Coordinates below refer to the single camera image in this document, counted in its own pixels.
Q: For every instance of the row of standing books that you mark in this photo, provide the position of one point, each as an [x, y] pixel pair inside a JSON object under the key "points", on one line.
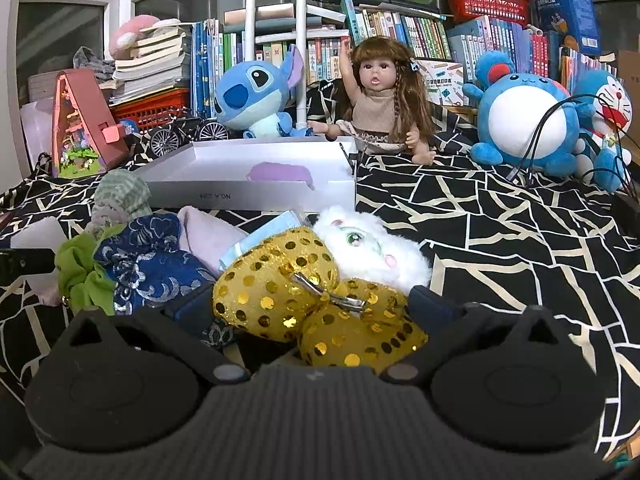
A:
{"points": [[400, 35]]}

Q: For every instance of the white scrunchie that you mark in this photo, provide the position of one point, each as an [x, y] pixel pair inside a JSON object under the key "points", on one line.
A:
{"points": [[370, 245]]}

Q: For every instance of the round blue mouse plush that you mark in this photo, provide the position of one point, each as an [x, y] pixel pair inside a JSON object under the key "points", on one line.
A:
{"points": [[520, 115]]}

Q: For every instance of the blue patterned fabric scrunchie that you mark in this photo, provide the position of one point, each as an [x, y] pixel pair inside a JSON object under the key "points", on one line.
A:
{"points": [[145, 260]]}

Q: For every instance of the gold sequin bow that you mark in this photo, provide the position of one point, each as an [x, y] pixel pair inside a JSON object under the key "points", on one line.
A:
{"points": [[280, 285]]}

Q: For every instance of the black model bicycle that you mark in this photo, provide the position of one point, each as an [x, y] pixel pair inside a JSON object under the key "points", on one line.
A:
{"points": [[180, 132]]}

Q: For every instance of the purple cloth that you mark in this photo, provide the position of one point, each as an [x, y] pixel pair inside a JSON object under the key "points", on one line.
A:
{"points": [[282, 172]]}

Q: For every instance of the stack of lying books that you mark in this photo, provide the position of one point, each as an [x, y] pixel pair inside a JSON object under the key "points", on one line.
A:
{"points": [[150, 60]]}

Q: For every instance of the white printed box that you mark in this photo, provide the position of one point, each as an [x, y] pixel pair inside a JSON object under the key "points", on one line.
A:
{"points": [[440, 82]]}

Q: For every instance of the green scrunchie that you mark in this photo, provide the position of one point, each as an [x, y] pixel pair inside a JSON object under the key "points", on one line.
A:
{"points": [[80, 270]]}

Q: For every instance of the grey cloth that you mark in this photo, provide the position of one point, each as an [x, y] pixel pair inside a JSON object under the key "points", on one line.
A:
{"points": [[90, 62]]}

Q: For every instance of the pink plush toy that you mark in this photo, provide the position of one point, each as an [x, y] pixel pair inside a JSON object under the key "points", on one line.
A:
{"points": [[130, 35]]}

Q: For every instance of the black hair clip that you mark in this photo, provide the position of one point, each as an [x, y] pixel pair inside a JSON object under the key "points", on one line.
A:
{"points": [[346, 157]]}

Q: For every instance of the brown cardboard box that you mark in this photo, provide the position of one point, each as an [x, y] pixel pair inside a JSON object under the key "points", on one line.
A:
{"points": [[630, 70]]}

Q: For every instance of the blue round toy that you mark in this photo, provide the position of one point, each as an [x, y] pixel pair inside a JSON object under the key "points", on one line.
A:
{"points": [[129, 126]]}

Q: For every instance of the white cardboard box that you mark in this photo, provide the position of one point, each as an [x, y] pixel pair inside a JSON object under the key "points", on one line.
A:
{"points": [[225, 160]]}

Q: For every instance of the white pole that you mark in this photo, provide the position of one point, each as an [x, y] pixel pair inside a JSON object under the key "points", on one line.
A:
{"points": [[250, 10], [301, 35]]}

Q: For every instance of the white tissue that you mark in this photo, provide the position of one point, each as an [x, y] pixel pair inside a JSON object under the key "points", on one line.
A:
{"points": [[35, 240]]}

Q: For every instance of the red plastic basket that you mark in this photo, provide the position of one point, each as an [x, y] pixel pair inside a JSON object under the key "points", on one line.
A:
{"points": [[487, 2]]}

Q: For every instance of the red plastic crate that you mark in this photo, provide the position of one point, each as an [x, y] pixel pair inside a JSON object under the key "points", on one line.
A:
{"points": [[150, 110]]}

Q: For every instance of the light blue face mask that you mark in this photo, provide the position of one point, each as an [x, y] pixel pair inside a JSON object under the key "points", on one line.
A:
{"points": [[270, 235]]}

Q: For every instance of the blue robot cat plush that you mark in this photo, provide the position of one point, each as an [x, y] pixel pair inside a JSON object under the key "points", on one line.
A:
{"points": [[607, 105]]}

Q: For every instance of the blue alien plush toy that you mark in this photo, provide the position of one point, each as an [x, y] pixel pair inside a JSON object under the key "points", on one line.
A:
{"points": [[250, 95]]}

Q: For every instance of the pale pink cloth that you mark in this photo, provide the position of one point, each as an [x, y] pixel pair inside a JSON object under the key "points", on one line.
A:
{"points": [[205, 237]]}

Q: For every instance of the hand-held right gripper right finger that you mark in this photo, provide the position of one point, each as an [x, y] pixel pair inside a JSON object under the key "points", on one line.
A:
{"points": [[431, 306]]}

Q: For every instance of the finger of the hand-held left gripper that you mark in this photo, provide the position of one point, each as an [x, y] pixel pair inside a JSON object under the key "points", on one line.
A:
{"points": [[25, 262]]}

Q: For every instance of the blue printed cardboard box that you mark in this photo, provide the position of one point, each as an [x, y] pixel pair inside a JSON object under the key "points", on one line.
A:
{"points": [[565, 10]]}

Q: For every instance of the pink triangular miniature house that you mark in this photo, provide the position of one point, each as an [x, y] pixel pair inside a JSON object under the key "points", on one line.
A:
{"points": [[80, 125]]}

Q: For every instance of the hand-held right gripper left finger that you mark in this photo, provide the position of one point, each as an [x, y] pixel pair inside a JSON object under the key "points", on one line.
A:
{"points": [[187, 311]]}

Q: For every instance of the black and white patterned blanket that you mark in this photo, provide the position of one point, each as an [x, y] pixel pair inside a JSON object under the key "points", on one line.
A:
{"points": [[500, 240]]}

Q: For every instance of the green gingham cloth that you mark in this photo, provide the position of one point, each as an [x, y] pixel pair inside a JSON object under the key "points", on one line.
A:
{"points": [[122, 192]]}

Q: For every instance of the long-haired baby doll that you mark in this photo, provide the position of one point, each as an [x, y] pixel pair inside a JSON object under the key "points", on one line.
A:
{"points": [[380, 105]]}

